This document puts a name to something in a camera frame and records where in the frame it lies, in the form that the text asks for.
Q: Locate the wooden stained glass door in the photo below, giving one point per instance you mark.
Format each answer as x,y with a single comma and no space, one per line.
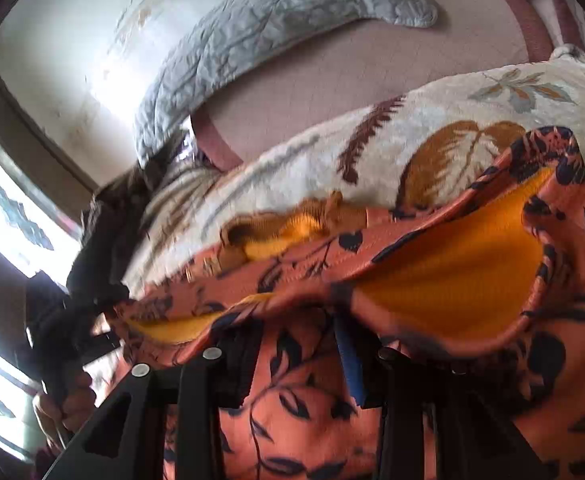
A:
2,200

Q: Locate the purple patterned cloth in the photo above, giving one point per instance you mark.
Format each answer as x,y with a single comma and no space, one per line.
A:
187,152

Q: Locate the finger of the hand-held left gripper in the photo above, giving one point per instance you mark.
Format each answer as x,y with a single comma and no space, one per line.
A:
100,280

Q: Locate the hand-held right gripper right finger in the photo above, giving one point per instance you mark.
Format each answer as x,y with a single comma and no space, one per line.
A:
352,375

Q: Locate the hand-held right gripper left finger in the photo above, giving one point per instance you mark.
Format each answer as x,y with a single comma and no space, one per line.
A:
232,375

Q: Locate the person's left hand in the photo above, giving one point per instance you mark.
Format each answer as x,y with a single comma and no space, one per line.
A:
72,400

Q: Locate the leaf print blanket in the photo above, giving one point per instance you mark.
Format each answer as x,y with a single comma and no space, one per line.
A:
422,115

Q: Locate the grey quilted pillow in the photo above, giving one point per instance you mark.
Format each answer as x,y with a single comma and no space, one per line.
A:
272,20

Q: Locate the pink sofa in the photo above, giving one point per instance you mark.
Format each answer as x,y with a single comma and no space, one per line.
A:
372,75

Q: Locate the brown fuzzy garment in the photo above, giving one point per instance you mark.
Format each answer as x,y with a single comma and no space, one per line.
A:
132,185

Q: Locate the orange floral shirt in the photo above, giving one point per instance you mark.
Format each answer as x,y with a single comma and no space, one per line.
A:
447,260

